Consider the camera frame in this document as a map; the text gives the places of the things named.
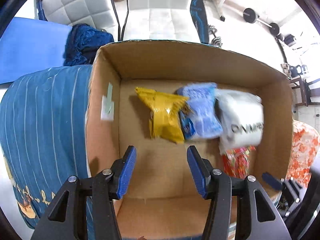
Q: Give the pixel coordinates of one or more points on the black blue bench pad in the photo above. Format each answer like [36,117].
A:
[199,17]

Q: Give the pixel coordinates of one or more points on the dark wooden chair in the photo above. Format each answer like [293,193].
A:
[306,92]

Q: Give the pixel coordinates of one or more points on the right white padded chair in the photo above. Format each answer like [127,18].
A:
[159,20]

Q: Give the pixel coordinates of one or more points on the light blue tissue packet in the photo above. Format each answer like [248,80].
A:
[197,117]

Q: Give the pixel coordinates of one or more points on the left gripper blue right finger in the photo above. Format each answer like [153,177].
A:
[200,170]

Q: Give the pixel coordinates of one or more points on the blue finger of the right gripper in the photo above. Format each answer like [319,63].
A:
[273,182]

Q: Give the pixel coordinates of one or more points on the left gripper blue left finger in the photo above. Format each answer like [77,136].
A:
[124,171]

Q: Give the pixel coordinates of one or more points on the chrome dumbbell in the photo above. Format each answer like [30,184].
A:
[216,41]

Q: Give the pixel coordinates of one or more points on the left white padded chair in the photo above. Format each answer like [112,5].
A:
[100,14]

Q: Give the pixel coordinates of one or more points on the white padded chair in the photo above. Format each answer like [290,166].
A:
[100,14]
[159,20]

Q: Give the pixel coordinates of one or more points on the dark blue crumpled cloth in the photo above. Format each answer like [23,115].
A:
[82,44]

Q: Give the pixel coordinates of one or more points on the short barbell on floor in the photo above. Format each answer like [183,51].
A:
[250,16]

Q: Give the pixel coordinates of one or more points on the blue foam mat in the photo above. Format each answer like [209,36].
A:
[30,45]

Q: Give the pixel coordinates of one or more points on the white soft pouch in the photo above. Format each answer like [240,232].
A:
[242,118]

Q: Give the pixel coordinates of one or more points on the blue striped cloth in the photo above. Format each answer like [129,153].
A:
[43,136]

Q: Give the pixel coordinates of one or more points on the red snack packet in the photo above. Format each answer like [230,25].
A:
[236,161]

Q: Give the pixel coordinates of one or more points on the yellow snack packet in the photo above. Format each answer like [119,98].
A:
[164,109]

